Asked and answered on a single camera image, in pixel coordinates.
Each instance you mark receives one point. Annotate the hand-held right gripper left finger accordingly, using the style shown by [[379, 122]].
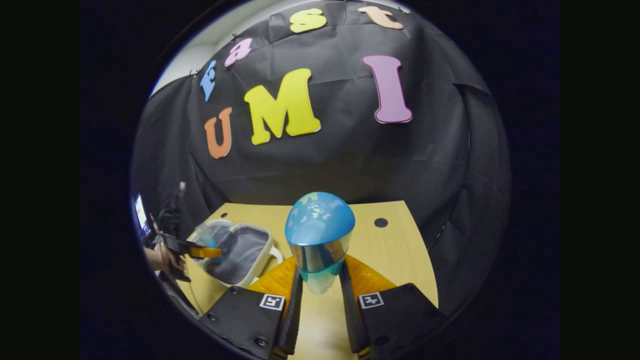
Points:
[[292, 320]]

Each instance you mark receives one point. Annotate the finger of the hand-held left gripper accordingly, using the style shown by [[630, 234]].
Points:
[[205, 253]]

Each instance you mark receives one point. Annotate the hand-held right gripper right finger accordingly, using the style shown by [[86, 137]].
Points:
[[350, 320]]

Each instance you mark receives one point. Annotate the pale blue skincare tube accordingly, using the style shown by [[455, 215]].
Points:
[[210, 243]]

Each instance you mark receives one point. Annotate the white hard-shell suitcase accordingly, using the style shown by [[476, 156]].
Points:
[[245, 250]]

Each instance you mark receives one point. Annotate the blue capped skincare bottle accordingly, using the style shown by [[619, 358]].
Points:
[[320, 225]]

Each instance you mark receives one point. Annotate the computer monitor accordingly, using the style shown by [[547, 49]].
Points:
[[141, 215]]

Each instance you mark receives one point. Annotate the black backdrop cloth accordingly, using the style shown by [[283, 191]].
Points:
[[350, 160]]

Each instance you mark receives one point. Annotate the row of black cloth clips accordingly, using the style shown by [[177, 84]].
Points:
[[234, 36]]

